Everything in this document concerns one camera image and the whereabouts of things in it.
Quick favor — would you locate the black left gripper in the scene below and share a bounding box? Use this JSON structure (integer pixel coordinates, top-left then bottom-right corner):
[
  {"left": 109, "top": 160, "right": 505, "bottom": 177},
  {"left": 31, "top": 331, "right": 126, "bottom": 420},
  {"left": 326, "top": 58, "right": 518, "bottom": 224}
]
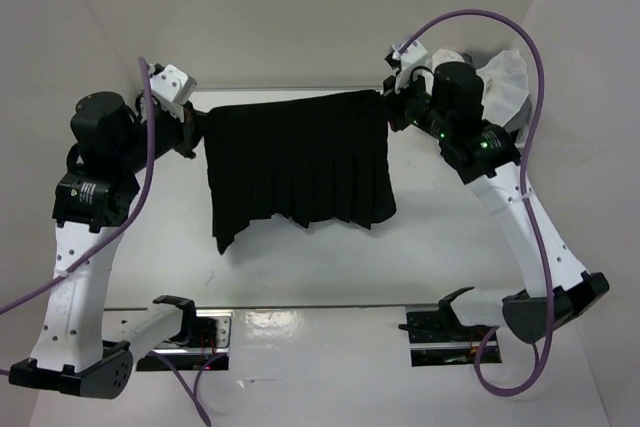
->
[{"left": 116, "top": 98, "right": 215, "bottom": 173}]

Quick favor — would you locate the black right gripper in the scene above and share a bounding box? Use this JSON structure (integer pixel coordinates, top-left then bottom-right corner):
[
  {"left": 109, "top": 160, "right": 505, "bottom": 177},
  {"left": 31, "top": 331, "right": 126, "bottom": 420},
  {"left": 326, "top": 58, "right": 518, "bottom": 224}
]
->
[{"left": 376, "top": 64, "right": 453, "bottom": 139}]

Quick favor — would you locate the black pleated skirt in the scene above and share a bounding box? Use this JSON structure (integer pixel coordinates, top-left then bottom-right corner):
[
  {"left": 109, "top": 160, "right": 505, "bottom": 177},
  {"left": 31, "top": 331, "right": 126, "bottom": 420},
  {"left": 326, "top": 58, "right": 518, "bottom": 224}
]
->
[{"left": 201, "top": 90, "right": 396, "bottom": 253}]

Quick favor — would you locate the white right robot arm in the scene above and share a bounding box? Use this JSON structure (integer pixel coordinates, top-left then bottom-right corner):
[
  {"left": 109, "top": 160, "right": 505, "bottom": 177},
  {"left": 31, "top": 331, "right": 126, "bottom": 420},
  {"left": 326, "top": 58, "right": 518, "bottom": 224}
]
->
[{"left": 382, "top": 62, "right": 610, "bottom": 344}]

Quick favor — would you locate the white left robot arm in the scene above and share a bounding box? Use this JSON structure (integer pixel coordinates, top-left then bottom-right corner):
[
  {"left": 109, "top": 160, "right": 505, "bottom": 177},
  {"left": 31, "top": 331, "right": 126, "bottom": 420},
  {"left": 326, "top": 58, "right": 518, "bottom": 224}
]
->
[{"left": 8, "top": 91, "right": 199, "bottom": 400}]

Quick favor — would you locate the white crumpled cloth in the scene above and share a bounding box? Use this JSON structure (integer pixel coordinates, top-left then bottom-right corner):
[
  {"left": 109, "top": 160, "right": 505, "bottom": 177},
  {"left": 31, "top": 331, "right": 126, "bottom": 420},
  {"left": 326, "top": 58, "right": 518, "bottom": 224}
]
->
[{"left": 429, "top": 48, "right": 530, "bottom": 123}]

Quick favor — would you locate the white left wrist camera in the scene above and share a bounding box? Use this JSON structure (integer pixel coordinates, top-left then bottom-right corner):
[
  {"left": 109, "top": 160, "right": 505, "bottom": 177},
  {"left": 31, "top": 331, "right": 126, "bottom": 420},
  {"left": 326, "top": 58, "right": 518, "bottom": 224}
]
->
[{"left": 150, "top": 64, "right": 197, "bottom": 106}]

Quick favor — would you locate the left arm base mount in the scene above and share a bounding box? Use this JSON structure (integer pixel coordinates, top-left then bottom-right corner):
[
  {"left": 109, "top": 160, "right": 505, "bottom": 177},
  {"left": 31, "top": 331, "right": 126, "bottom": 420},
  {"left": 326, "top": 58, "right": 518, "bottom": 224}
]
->
[{"left": 136, "top": 308, "right": 233, "bottom": 373}]

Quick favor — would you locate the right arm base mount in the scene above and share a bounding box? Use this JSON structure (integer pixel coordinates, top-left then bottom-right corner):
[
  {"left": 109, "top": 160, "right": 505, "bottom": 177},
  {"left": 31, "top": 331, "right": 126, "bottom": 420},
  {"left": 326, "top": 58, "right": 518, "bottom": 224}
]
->
[{"left": 398, "top": 306, "right": 490, "bottom": 367}]

